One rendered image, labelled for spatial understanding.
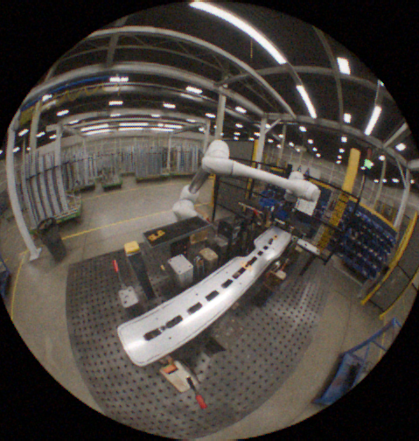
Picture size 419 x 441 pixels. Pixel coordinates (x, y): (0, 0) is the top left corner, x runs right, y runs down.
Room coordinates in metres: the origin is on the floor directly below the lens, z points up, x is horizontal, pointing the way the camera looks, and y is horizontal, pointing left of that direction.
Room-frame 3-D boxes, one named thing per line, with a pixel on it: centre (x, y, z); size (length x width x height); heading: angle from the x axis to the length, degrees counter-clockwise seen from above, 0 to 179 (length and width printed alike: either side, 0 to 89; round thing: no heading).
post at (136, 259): (0.37, 0.34, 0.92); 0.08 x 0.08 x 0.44; 46
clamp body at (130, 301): (0.18, 0.29, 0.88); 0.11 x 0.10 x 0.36; 46
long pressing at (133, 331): (0.47, -0.24, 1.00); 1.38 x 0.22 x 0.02; 136
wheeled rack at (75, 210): (1.52, 4.35, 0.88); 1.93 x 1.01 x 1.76; 137
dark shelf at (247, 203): (1.27, -0.73, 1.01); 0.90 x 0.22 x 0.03; 46
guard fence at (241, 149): (3.28, -0.43, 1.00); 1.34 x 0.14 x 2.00; 41
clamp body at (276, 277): (0.41, -0.41, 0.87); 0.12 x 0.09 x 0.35; 46
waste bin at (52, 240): (0.72, 2.84, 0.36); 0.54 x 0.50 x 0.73; 41
